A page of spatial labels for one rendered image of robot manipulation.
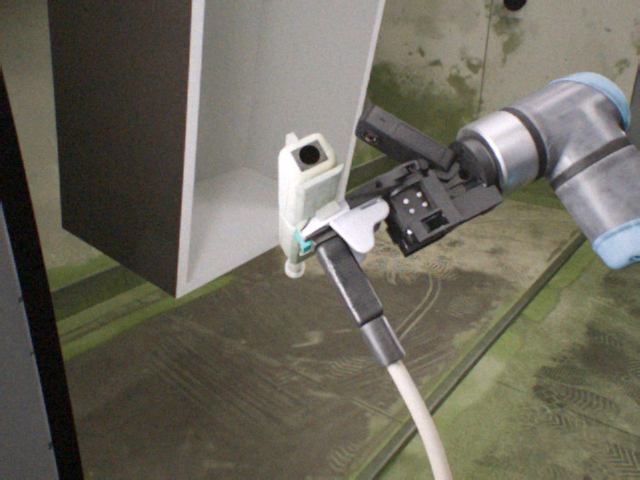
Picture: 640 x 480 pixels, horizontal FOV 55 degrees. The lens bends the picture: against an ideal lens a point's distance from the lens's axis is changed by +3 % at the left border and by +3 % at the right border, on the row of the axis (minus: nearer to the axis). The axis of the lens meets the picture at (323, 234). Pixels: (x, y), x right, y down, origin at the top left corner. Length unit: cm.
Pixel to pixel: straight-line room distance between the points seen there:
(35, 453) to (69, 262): 161
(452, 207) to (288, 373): 113
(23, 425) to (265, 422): 113
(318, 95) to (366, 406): 81
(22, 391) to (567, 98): 58
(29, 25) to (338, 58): 120
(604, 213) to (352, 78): 94
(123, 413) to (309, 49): 102
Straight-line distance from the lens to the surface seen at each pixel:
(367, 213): 61
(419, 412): 61
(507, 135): 67
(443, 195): 63
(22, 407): 44
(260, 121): 173
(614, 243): 70
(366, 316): 60
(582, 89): 73
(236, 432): 152
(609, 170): 70
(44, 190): 210
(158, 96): 108
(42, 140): 218
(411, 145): 66
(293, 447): 147
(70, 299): 205
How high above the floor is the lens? 103
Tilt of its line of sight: 23 degrees down
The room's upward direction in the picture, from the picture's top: straight up
